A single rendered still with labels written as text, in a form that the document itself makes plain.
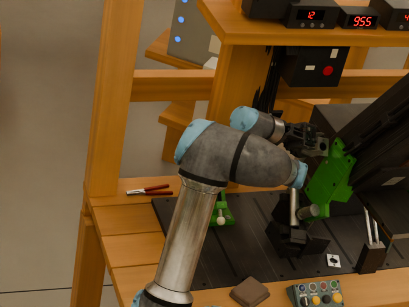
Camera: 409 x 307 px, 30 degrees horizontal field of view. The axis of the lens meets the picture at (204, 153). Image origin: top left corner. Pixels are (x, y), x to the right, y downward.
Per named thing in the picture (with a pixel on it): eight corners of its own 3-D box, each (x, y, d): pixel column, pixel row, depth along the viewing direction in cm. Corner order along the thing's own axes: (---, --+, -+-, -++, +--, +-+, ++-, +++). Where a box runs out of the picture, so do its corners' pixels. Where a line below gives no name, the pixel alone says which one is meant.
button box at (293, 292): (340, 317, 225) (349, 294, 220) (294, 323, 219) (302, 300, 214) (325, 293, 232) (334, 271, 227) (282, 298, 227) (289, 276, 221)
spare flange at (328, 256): (339, 269, 237) (341, 267, 236) (327, 267, 236) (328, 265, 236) (338, 257, 241) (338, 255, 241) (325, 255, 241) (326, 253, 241)
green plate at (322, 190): (340, 218, 233) (375, 164, 224) (319, 214, 229) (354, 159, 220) (324, 195, 242) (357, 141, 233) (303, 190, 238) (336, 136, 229)
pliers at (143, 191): (168, 186, 259) (168, 183, 259) (173, 195, 255) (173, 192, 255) (123, 189, 253) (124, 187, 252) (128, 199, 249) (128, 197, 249)
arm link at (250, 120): (223, 131, 210) (232, 101, 209) (251, 140, 216) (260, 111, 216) (241, 136, 203) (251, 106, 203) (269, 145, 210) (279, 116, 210)
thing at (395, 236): (436, 238, 225) (439, 230, 224) (389, 242, 219) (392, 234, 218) (372, 159, 254) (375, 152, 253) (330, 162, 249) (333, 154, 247)
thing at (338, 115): (386, 213, 265) (419, 132, 247) (309, 219, 255) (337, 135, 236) (362, 181, 279) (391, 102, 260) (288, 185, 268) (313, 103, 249)
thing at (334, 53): (338, 88, 238) (352, 45, 229) (290, 88, 232) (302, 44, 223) (321, 67, 247) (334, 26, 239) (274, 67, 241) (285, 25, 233)
